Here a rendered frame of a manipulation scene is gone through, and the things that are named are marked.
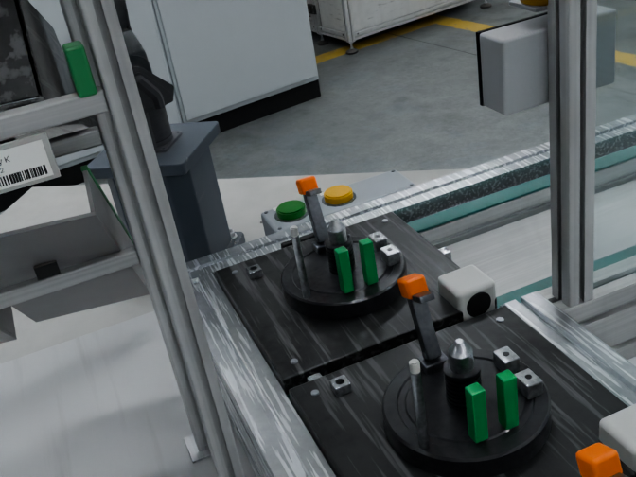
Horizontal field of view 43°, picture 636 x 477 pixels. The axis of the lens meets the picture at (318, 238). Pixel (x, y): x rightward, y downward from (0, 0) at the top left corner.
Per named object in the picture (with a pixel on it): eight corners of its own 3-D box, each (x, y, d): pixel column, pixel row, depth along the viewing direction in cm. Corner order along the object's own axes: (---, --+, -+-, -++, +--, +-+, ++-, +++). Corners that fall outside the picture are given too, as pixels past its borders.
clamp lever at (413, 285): (418, 359, 72) (395, 278, 71) (437, 350, 73) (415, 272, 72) (435, 366, 69) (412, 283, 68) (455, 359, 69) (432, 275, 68)
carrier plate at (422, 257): (218, 284, 98) (214, 269, 97) (394, 223, 104) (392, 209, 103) (286, 396, 78) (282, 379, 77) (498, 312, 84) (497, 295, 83)
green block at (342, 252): (340, 289, 85) (333, 249, 83) (350, 285, 86) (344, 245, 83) (344, 294, 84) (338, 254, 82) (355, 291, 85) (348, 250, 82)
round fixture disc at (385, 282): (266, 275, 94) (263, 260, 93) (374, 238, 98) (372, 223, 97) (310, 335, 82) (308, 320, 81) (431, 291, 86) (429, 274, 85)
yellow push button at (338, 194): (321, 203, 112) (318, 189, 111) (346, 194, 113) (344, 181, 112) (332, 213, 109) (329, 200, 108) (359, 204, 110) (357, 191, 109)
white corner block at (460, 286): (438, 307, 87) (435, 275, 85) (475, 292, 88) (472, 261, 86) (461, 328, 83) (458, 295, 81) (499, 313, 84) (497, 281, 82)
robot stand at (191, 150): (161, 241, 130) (128, 126, 120) (246, 239, 126) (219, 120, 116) (123, 292, 118) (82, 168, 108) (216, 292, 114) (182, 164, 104)
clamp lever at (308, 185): (312, 242, 94) (294, 180, 93) (328, 238, 94) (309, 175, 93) (322, 245, 90) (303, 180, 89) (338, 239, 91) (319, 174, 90)
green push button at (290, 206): (273, 218, 110) (272, 204, 109) (301, 209, 111) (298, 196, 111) (284, 229, 107) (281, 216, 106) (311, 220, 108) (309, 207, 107)
